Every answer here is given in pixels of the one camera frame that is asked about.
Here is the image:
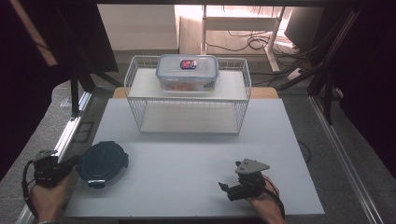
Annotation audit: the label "thin black cable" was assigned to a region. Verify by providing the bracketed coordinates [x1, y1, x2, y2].
[296, 139, 313, 164]

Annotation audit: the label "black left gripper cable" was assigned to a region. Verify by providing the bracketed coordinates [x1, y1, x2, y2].
[21, 159, 40, 219]

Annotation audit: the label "white power strip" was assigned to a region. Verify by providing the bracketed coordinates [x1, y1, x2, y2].
[286, 67, 305, 81]

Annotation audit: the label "dark curtain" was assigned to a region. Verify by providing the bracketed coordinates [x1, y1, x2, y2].
[323, 5, 396, 180]
[0, 0, 120, 182]

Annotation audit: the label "white wire rack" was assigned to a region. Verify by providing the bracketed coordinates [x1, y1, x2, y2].
[123, 54, 252, 136]

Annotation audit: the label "clear rectangular container blue rim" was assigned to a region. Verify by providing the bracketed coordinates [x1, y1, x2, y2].
[155, 53, 220, 92]

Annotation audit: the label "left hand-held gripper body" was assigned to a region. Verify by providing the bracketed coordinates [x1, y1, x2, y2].
[32, 149, 71, 189]

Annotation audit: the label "white desk frame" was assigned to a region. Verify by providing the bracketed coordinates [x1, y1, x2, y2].
[200, 4, 287, 73]

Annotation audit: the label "dark blue bowl lid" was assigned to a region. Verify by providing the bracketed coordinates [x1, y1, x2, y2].
[76, 140, 130, 189]

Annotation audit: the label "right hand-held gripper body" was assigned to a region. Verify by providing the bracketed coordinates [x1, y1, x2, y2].
[230, 158, 271, 200]

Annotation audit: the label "wooden table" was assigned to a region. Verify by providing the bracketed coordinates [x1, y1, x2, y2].
[111, 86, 280, 101]

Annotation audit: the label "black metal stand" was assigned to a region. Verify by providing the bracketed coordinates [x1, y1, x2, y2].
[69, 74, 82, 119]
[321, 70, 334, 126]

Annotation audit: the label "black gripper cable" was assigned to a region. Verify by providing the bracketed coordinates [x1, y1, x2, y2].
[263, 175, 287, 220]
[21, 159, 40, 219]

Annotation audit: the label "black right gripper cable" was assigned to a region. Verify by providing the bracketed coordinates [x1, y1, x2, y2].
[263, 175, 287, 220]

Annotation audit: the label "person's right hand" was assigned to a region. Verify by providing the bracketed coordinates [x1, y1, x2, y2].
[245, 175, 286, 224]

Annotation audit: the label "aluminium frame rail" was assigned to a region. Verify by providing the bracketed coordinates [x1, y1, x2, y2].
[14, 91, 93, 224]
[308, 94, 385, 224]

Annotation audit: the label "bundle of dark cables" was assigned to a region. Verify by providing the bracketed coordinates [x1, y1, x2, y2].
[250, 45, 331, 90]

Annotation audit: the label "person's left hand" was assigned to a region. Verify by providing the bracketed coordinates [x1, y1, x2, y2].
[29, 172, 75, 222]

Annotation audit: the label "black floor cables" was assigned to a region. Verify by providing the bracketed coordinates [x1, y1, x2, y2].
[205, 30, 273, 53]

